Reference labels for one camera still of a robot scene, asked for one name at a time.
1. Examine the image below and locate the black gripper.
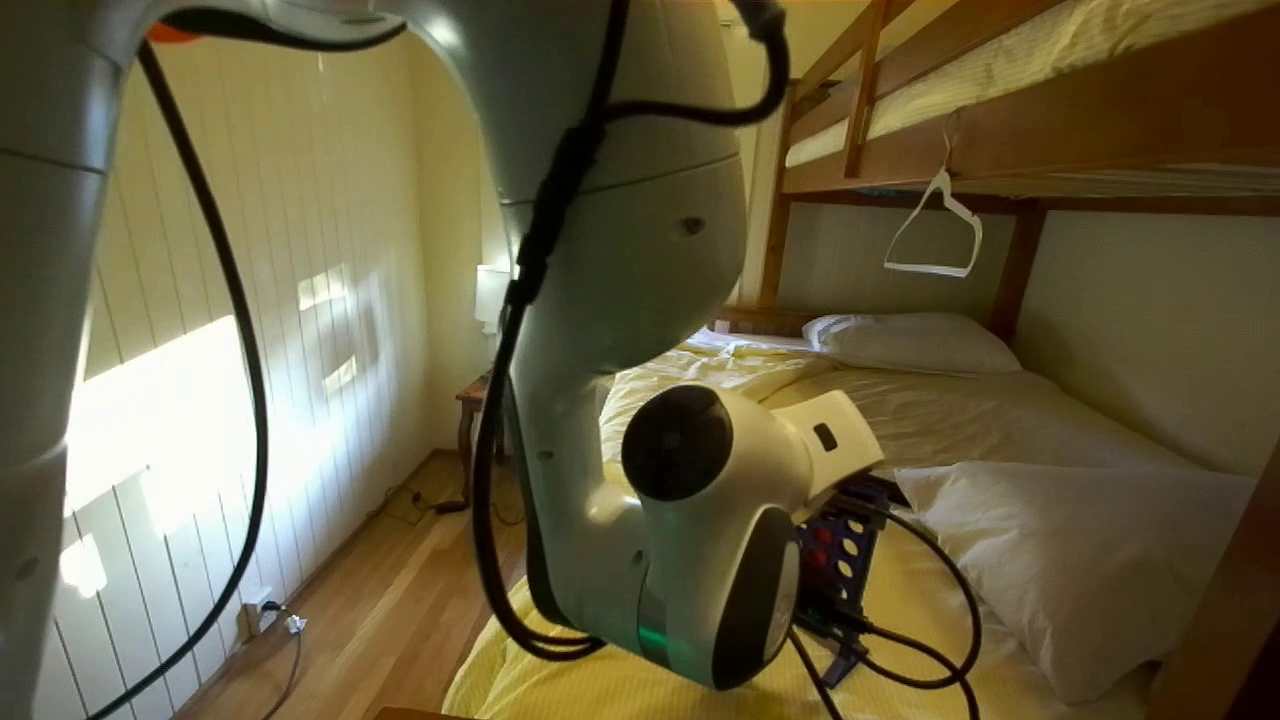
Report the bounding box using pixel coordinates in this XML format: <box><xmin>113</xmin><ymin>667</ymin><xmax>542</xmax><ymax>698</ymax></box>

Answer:
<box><xmin>828</xmin><ymin>475</ymin><xmax>914</xmax><ymax>536</ymax></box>

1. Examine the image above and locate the blue connect four grid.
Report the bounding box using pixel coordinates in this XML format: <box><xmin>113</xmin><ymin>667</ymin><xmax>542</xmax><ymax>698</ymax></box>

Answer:
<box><xmin>794</xmin><ymin>470</ymin><xmax>914</xmax><ymax>690</ymax></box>

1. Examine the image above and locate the white pillow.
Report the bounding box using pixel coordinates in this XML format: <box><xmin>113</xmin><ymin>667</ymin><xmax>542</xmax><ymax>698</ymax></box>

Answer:
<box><xmin>798</xmin><ymin>306</ymin><xmax>1024</xmax><ymax>379</ymax></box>
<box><xmin>890</xmin><ymin>454</ymin><xmax>1264</xmax><ymax>708</ymax></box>

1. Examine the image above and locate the white plastic clothes hanger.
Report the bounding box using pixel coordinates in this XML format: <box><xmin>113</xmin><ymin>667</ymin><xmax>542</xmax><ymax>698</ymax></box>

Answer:
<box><xmin>878</xmin><ymin>162</ymin><xmax>986</xmax><ymax>281</ymax></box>

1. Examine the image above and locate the yellow bed cover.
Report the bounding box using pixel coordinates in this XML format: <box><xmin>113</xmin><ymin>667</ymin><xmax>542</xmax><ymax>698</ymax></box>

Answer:
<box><xmin>440</xmin><ymin>330</ymin><xmax>1162</xmax><ymax>720</ymax></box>

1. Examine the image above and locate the white shade table lamp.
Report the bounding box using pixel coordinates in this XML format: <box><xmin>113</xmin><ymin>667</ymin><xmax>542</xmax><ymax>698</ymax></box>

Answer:
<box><xmin>472</xmin><ymin>258</ymin><xmax>520</xmax><ymax>328</ymax></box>

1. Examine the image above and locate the upper bunk mattress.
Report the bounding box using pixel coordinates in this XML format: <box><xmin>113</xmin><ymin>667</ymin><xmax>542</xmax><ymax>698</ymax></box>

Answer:
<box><xmin>785</xmin><ymin>0</ymin><xmax>1280</xmax><ymax>173</ymax></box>

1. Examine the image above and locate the black camera cable loop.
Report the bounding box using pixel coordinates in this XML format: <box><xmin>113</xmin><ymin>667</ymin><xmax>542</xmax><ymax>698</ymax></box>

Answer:
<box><xmin>785</xmin><ymin>502</ymin><xmax>986</xmax><ymax>720</ymax></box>

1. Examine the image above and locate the black lamp cord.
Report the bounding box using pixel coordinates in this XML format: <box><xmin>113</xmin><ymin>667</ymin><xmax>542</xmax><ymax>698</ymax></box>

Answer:
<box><xmin>402</xmin><ymin>485</ymin><xmax>474</xmax><ymax>518</ymax></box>

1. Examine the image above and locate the wooden bunk bed frame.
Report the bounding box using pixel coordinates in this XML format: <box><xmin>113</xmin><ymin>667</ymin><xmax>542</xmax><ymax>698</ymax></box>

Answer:
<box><xmin>755</xmin><ymin>0</ymin><xmax>1280</xmax><ymax>720</ymax></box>

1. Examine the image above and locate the white wall plug adapter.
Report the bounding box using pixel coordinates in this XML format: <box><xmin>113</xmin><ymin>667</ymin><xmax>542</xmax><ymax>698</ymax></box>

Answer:
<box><xmin>237</xmin><ymin>596</ymin><xmax>311</xmax><ymax>646</ymax></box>

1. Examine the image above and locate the thin black hanging cable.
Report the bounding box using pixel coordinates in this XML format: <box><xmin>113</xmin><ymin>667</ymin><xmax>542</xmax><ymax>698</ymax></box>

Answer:
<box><xmin>83</xmin><ymin>4</ymin><xmax>412</xmax><ymax>720</ymax></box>

